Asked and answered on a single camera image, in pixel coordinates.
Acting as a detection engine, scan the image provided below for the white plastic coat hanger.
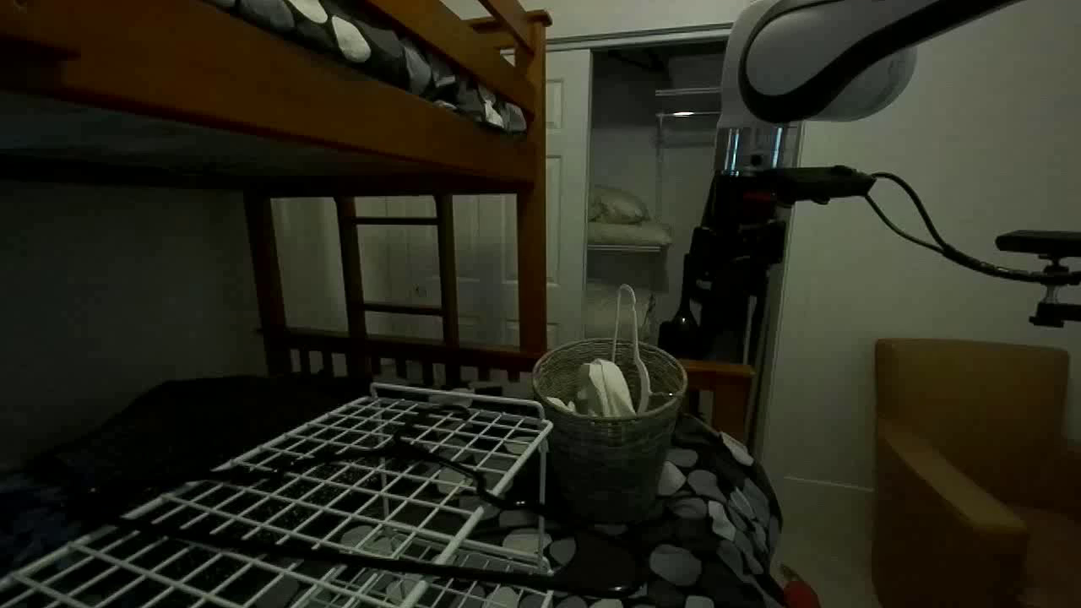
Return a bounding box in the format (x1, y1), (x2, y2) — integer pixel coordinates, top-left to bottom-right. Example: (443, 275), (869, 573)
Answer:
(604, 280), (659, 415)

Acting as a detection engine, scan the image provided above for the white closet shelf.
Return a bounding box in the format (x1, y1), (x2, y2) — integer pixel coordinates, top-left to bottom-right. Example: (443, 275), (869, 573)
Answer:
(654, 82), (725, 122)

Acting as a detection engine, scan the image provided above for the black camera on tripod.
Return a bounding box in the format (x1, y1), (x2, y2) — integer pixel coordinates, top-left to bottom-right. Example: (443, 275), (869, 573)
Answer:
(994, 225), (1081, 331)

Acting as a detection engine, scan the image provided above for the white closet pillow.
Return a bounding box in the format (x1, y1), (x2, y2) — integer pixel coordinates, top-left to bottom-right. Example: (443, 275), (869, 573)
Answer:
(586, 183), (651, 225)

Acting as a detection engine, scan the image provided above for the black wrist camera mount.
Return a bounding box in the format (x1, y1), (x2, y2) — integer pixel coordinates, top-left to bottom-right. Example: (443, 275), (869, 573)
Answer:
(720, 160), (879, 209)

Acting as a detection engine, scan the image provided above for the black hanging coat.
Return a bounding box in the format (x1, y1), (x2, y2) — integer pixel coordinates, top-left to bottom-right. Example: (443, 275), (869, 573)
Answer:
(654, 211), (783, 363)

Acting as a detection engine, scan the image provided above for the white wire rack shelf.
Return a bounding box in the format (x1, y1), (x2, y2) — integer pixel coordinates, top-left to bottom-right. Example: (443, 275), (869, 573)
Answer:
(0, 377), (556, 608)

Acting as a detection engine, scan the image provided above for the brown armchair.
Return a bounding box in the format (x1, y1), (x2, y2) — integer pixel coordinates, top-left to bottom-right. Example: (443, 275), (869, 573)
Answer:
(869, 334), (1081, 608)

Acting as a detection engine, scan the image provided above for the spotted bunk mattress bedding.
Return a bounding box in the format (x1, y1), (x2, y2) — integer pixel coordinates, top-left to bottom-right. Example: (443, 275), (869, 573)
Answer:
(209, 0), (535, 139)

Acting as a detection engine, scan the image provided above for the wooden bunk bed frame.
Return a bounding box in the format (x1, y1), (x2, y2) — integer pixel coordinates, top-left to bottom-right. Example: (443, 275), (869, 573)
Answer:
(0, 0), (556, 392)

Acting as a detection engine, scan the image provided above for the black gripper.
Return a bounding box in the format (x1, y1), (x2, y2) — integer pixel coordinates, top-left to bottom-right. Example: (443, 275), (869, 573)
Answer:
(698, 200), (787, 290)

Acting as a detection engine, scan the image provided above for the grey woven basket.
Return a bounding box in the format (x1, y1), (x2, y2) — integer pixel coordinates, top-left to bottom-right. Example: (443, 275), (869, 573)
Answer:
(529, 337), (693, 526)

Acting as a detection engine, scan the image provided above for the white crumpled cloth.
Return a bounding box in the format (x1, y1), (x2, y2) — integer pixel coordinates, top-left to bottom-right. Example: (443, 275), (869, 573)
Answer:
(545, 354), (640, 422)

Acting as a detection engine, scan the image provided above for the black spotted bedspread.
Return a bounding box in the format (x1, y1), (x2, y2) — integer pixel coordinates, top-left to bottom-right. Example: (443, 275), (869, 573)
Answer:
(0, 407), (791, 608)

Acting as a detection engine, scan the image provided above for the small wooden nightstand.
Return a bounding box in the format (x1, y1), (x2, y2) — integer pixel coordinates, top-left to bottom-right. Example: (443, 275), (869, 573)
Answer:
(678, 354), (761, 446)

